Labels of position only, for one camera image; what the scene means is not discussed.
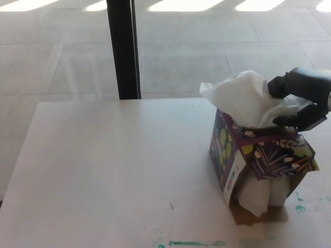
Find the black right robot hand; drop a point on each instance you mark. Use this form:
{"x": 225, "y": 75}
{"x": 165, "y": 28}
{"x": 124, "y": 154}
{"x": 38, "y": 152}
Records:
{"x": 310, "y": 85}

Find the white tissue sheet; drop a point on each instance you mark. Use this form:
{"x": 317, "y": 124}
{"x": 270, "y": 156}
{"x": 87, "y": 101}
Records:
{"x": 240, "y": 103}

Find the purple floral tissue box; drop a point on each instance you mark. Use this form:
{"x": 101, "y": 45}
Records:
{"x": 271, "y": 160}

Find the white folded tissue stack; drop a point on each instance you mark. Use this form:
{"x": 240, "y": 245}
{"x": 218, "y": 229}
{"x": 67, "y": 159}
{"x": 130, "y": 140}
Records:
{"x": 254, "y": 196}

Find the black vertical window post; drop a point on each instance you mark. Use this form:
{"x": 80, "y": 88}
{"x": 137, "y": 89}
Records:
{"x": 123, "y": 51}

